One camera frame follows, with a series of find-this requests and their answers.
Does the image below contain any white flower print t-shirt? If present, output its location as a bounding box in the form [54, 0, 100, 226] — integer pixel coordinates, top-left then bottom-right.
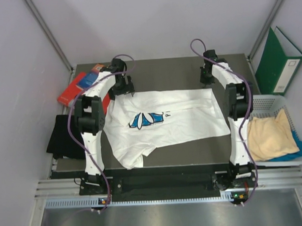
[104, 89, 230, 170]

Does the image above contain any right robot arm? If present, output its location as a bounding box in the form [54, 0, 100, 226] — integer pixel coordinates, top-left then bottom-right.
[200, 50, 255, 190]

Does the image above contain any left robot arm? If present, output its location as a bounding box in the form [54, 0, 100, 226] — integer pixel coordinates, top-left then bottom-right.
[74, 55, 135, 195]

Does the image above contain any small blue orange book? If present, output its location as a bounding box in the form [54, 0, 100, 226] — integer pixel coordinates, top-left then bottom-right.
[77, 64, 104, 90]

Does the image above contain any large red book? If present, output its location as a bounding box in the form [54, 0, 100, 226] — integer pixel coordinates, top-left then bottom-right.
[57, 71, 115, 114]

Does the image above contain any white plastic basket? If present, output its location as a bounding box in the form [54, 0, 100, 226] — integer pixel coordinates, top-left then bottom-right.
[250, 94, 302, 167]

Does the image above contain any folded black t-shirt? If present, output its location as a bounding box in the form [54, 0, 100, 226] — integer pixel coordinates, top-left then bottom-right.
[46, 114, 85, 160]

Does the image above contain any green lever arch binder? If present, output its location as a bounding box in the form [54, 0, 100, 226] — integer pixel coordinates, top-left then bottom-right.
[255, 27, 302, 96]

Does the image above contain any peach orange t-shirt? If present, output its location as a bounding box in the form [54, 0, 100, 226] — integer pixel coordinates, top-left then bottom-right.
[247, 109, 299, 162]

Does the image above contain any teal blue t-shirt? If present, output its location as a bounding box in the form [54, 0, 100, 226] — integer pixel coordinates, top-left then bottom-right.
[269, 131, 302, 162]

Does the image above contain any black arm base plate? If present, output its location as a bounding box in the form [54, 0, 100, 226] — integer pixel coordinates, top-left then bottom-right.
[78, 170, 258, 197]

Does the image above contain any grey slotted cable duct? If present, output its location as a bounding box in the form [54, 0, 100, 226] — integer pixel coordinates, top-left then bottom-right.
[45, 191, 245, 209]

